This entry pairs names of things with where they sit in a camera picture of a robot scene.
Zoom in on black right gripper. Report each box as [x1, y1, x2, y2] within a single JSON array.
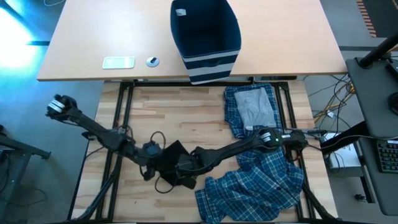
[[177, 147, 216, 190]]

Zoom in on black garment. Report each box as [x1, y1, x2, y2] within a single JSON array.
[[157, 139, 200, 189]]

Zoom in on dark patterned garment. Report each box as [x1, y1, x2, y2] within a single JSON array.
[[195, 145, 305, 224]]

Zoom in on blue plaid pajama pants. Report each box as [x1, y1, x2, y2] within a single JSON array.
[[223, 82, 285, 147]]

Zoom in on grey garment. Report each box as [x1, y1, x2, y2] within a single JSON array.
[[233, 86, 278, 131]]

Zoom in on navy white striped laundry bin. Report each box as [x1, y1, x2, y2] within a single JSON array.
[[170, 0, 243, 85]]

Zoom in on silver flat phone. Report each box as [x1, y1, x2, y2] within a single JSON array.
[[102, 55, 136, 70]]

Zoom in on dark grey metal stand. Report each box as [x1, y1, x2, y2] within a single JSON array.
[[0, 124, 52, 224]]

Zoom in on white box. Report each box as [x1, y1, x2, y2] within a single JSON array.
[[323, 132, 364, 170]]

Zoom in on black desk leg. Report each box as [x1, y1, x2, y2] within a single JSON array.
[[320, 120, 369, 156]]

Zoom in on light wooden desk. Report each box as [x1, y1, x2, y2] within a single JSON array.
[[36, 0, 348, 82]]

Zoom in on black backlit keyboard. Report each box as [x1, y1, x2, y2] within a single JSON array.
[[376, 139, 398, 174]]

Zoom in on grey side desk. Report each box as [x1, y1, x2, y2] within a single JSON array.
[[345, 57, 398, 217]]

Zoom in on black round object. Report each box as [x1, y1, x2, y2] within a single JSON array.
[[387, 91, 398, 116]]

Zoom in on black pole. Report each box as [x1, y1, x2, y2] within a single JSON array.
[[356, 30, 398, 68]]

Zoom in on black desk device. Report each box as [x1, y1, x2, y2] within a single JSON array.
[[385, 57, 398, 82]]

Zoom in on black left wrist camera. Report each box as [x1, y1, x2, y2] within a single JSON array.
[[142, 141, 163, 157]]

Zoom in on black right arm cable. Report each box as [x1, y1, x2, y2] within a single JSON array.
[[154, 175, 175, 195]]

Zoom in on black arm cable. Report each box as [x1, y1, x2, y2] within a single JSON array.
[[150, 130, 167, 151], [154, 175, 175, 195]]

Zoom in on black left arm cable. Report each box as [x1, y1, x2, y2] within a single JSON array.
[[150, 130, 167, 151]]

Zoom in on yellow cable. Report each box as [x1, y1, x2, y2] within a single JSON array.
[[313, 83, 356, 123]]

